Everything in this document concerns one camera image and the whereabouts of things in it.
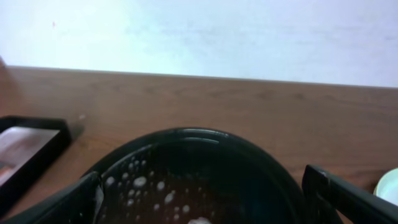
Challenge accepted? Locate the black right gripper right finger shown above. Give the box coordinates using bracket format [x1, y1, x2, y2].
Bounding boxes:
[302, 165, 397, 224]

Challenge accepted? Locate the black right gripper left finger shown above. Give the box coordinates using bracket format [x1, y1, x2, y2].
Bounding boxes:
[1, 172, 103, 224]

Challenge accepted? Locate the mint green plate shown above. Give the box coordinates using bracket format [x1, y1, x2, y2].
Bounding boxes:
[373, 168, 398, 206]

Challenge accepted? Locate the black rectangular soapy water tray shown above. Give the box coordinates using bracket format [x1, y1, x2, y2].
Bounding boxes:
[1, 116, 72, 216]

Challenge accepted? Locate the round black serving tray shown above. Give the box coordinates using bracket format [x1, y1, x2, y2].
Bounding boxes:
[81, 126, 343, 224]

